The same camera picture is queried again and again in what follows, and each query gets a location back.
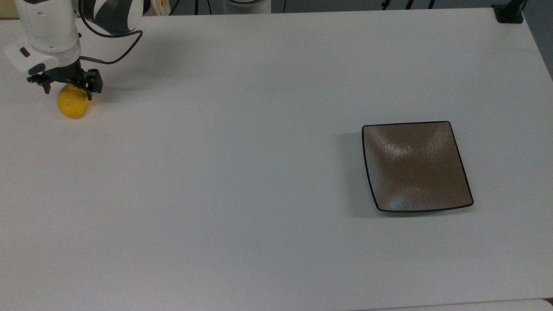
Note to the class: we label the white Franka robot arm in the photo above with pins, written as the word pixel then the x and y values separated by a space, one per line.
pixel 49 30

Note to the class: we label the square brown ceramic plate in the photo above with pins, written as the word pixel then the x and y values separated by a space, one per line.
pixel 414 168

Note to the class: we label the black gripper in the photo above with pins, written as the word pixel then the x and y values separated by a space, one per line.
pixel 71 75

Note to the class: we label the black stand legs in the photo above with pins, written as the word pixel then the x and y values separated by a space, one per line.
pixel 408 3

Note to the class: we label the black table clamp mount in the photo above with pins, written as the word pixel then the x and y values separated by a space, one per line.
pixel 509 13

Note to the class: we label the beige wooden board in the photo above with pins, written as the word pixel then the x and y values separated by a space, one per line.
pixel 6 8

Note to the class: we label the yellow lemon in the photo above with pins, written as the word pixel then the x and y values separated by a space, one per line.
pixel 71 107

